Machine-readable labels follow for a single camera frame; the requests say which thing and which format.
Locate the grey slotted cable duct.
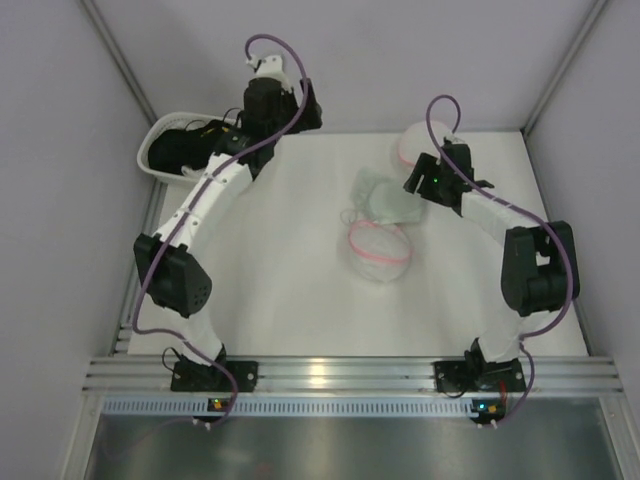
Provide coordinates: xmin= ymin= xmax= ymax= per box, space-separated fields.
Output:
xmin=102 ymin=396 xmax=479 ymax=418

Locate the white plastic laundry basket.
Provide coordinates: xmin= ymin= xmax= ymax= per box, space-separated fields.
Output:
xmin=137 ymin=112 xmax=242 ymax=188

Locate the white mesh laundry bag front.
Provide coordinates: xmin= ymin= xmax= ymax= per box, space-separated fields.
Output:
xmin=347 ymin=220 xmax=413 ymax=283

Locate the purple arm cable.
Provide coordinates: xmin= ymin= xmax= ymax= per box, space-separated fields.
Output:
xmin=130 ymin=35 xmax=309 ymax=436
xmin=424 ymin=94 xmax=576 ymax=426

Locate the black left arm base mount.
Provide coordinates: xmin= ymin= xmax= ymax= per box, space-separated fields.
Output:
xmin=170 ymin=356 xmax=259 ymax=393

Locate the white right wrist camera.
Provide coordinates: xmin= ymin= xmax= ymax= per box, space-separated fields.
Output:
xmin=444 ymin=134 xmax=465 ymax=145

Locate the aluminium corner post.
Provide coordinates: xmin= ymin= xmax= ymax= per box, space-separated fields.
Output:
xmin=78 ymin=0 xmax=158 ymax=125
xmin=520 ymin=0 xmax=611 ymax=140

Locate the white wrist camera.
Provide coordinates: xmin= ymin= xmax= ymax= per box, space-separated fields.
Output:
xmin=246 ymin=54 xmax=287 ymax=84
xmin=444 ymin=134 xmax=465 ymax=145

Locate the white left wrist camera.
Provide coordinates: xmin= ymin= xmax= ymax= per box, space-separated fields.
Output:
xmin=246 ymin=54 xmax=287 ymax=84

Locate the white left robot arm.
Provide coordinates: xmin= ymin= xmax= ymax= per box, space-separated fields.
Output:
xmin=132 ymin=77 xmax=322 ymax=367

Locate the yellow black garment in basket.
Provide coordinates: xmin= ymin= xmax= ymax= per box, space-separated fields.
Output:
xmin=200 ymin=125 xmax=227 ymax=138

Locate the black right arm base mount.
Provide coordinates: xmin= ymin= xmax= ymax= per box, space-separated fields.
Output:
xmin=434 ymin=360 xmax=526 ymax=398

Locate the mint green bra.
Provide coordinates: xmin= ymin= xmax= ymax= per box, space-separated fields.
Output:
xmin=340 ymin=167 xmax=424 ymax=225

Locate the aluminium corner post right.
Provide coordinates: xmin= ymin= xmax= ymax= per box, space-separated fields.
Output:
xmin=520 ymin=0 xmax=611 ymax=140

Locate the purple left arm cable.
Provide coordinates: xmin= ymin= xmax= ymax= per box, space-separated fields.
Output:
xmin=130 ymin=35 xmax=309 ymax=436

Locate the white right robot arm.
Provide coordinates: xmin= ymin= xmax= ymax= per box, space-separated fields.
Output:
xmin=404 ymin=138 xmax=580 ymax=364

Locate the aluminium corner post left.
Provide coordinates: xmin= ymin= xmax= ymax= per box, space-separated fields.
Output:
xmin=78 ymin=0 xmax=158 ymax=125

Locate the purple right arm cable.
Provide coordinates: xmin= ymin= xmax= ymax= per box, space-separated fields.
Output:
xmin=424 ymin=94 xmax=576 ymax=426

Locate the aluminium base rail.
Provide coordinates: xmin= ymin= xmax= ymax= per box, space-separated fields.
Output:
xmin=82 ymin=356 xmax=624 ymax=398

